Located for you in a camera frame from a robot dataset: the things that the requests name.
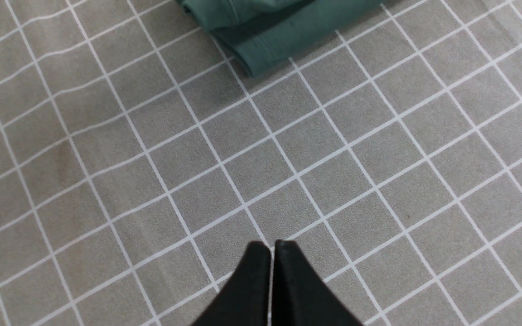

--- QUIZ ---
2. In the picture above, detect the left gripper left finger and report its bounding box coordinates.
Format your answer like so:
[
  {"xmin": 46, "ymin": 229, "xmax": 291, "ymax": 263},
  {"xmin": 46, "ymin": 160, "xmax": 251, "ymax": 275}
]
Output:
[{"xmin": 192, "ymin": 241, "xmax": 271, "ymax": 326}]

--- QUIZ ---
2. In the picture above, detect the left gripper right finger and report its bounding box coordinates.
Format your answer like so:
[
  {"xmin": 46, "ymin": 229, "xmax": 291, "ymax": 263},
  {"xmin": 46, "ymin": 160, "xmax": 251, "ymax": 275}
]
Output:
[{"xmin": 271, "ymin": 240, "xmax": 362, "ymax": 326}]

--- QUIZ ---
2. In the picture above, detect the green long-sleeve shirt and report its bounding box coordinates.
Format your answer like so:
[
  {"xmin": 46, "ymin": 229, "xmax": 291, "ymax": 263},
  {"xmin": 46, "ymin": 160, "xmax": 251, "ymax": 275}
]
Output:
[{"xmin": 178, "ymin": 0, "xmax": 381, "ymax": 77}]

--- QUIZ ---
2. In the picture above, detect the grey checkered tablecloth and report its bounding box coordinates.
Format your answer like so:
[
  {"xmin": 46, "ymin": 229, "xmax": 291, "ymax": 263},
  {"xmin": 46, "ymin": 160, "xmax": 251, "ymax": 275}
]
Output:
[{"xmin": 0, "ymin": 0, "xmax": 522, "ymax": 326}]

